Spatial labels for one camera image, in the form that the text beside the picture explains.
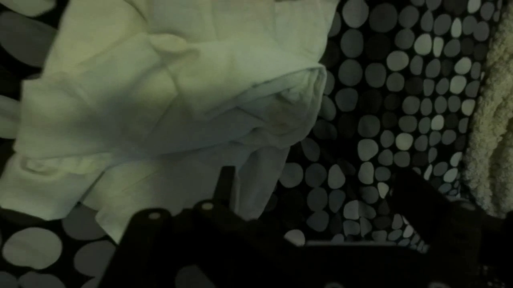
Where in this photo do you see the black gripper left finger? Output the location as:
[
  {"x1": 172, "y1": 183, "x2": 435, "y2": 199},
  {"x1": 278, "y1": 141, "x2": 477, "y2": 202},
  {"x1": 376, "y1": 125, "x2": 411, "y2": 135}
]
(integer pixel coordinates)
[{"x1": 213, "y1": 167, "x2": 235, "y2": 208}]

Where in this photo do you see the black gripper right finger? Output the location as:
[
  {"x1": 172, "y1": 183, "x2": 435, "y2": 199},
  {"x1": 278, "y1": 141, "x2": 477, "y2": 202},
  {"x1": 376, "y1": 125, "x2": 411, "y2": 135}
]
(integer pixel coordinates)
[{"x1": 390, "y1": 168, "x2": 483, "y2": 252}]

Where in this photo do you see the white thin towel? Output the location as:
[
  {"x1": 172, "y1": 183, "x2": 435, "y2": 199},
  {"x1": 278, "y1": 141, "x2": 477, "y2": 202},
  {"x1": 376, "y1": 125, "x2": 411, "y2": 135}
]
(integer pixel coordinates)
[{"x1": 0, "y1": 0, "x2": 339, "y2": 240}]

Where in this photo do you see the black dotted bed cover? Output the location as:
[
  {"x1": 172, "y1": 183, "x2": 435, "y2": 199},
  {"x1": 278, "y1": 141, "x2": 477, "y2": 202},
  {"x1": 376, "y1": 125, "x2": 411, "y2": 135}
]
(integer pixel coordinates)
[{"x1": 0, "y1": 0, "x2": 506, "y2": 288}]

